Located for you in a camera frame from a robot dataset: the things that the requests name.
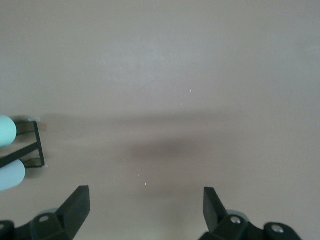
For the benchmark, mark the grey cup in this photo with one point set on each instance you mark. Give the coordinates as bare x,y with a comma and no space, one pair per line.
11,175

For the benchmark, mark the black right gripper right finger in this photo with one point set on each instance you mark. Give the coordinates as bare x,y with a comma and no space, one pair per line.
215,215

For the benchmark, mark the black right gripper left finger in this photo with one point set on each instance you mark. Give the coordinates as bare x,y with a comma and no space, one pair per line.
75,212

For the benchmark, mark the black cup rack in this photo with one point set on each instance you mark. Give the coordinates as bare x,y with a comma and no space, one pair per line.
38,140

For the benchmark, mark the pale green cup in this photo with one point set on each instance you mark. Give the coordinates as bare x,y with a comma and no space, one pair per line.
7,131

